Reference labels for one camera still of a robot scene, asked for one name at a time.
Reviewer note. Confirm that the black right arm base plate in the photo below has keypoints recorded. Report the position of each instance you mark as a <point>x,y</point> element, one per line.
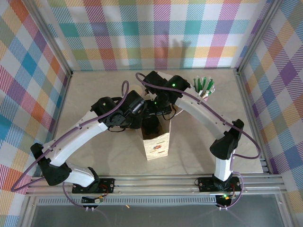
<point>204,185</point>

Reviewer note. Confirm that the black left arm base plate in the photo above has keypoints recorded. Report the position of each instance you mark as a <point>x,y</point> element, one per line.
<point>107,185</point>

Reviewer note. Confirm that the aluminium frame post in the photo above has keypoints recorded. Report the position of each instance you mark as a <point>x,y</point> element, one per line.
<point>51,35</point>
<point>258,35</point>

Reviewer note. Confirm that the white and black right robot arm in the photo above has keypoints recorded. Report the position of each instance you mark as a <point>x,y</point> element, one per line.
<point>203,113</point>

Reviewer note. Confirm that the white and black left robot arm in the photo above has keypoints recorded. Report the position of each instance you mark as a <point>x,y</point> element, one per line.
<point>78,139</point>

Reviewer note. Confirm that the green wrapped straw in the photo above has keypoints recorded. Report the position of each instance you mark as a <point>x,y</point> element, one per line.
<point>200,84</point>
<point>208,84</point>
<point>212,85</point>
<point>195,82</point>

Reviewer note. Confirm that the black cup lid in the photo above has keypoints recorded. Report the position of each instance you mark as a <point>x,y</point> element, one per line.
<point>151,125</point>

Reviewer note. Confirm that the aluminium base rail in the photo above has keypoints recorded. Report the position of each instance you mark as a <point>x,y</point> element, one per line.
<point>154,186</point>

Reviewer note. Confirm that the white printed paper bag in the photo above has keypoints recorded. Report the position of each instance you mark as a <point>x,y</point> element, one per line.
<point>157,149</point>

